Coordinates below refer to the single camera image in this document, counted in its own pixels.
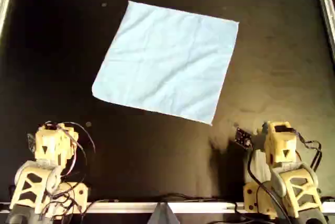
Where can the beige left robot arm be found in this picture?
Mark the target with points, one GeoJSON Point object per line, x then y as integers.
{"type": "Point", "coordinates": [28, 182]}

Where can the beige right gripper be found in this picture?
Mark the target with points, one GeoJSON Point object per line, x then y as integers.
{"type": "Point", "coordinates": [280, 136]}

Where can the aluminium frame rail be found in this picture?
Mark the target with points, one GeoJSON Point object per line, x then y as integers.
{"type": "Point", "coordinates": [325, 4]}
{"type": "Point", "coordinates": [5, 1]}
{"type": "Point", "coordinates": [123, 207]}

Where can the gray triangular camera stand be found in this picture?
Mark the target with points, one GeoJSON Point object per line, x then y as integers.
{"type": "Point", "coordinates": [163, 216]}

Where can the small gray table dot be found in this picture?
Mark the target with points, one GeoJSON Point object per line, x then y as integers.
{"type": "Point", "coordinates": [88, 124]}

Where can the light blue microfibre cloth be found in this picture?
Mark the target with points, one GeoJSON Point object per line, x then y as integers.
{"type": "Point", "coordinates": [167, 61]}

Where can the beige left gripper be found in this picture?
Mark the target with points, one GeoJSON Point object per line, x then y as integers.
{"type": "Point", "coordinates": [51, 133]}

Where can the beige right robot arm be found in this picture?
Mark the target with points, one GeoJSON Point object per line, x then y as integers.
{"type": "Point", "coordinates": [301, 190]}

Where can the gray right camera bracket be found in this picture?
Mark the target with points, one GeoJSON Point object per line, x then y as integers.
{"type": "Point", "coordinates": [259, 140]}

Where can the beige right arm base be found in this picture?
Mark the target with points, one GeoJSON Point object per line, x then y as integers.
{"type": "Point", "coordinates": [251, 195]}

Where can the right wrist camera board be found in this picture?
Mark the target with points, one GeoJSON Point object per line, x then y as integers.
{"type": "Point", "coordinates": [243, 137]}

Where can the beige left arm base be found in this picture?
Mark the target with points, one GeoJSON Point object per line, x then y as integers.
{"type": "Point", "coordinates": [78, 195]}

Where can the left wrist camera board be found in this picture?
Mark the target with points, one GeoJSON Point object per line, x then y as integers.
{"type": "Point", "coordinates": [31, 143]}

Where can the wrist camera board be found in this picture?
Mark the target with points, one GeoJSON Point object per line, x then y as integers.
{"type": "Point", "coordinates": [31, 143]}
{"type": "Point", "coordinates": [243, 137]}

